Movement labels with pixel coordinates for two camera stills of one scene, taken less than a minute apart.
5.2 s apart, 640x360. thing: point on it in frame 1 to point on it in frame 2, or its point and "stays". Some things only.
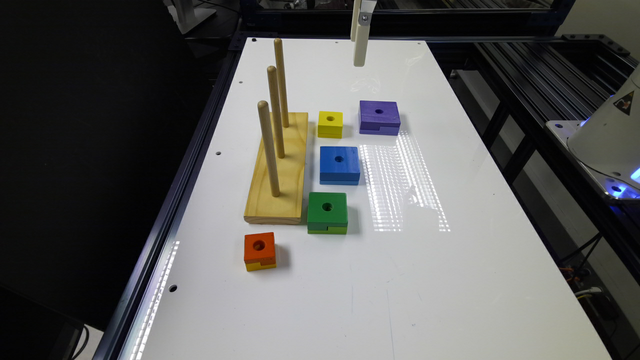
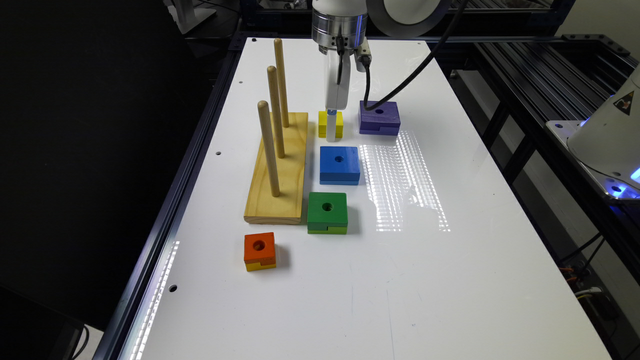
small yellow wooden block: [330, 124] stays
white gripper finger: [362, 13] to [337, 94]
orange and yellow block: [259, 251] stays
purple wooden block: [379, 118] stays
